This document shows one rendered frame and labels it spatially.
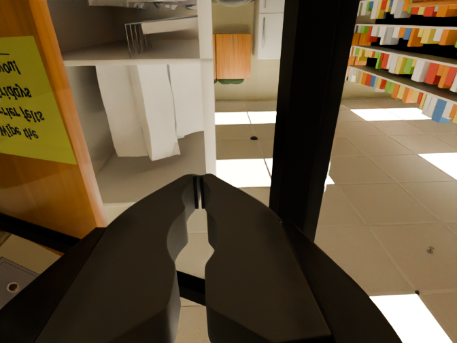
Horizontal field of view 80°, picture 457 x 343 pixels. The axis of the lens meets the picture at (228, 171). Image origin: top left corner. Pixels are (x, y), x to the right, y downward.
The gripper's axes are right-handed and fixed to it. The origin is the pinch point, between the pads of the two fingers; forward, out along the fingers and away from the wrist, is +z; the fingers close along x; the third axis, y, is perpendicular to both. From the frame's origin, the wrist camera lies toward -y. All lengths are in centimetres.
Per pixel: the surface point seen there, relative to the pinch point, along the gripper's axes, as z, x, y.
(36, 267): 10.2, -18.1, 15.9
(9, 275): 8.2, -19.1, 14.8
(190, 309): 88, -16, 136
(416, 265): 111, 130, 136
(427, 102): 264, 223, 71
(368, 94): 536, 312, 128
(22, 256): 10.5, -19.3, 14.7
